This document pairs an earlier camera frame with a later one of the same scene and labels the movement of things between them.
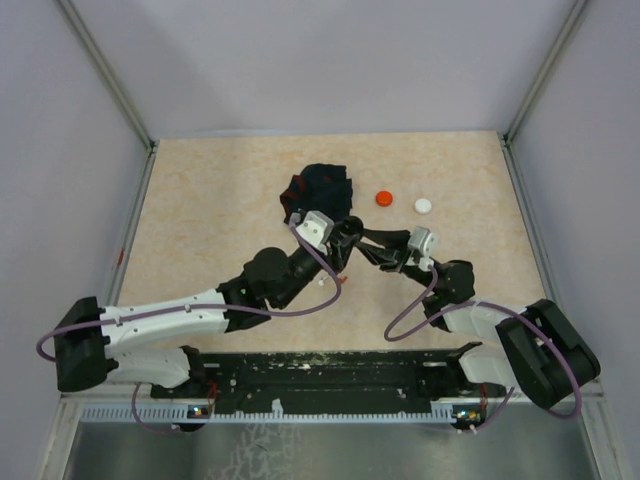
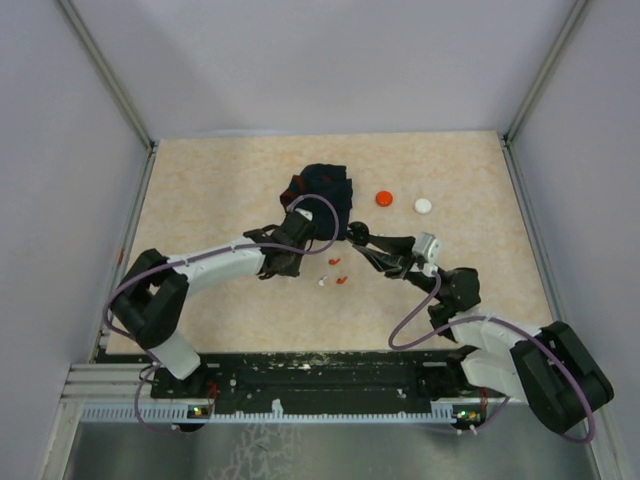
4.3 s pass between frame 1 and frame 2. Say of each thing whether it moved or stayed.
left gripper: moved
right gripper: stayed
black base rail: stayed
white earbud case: stayed
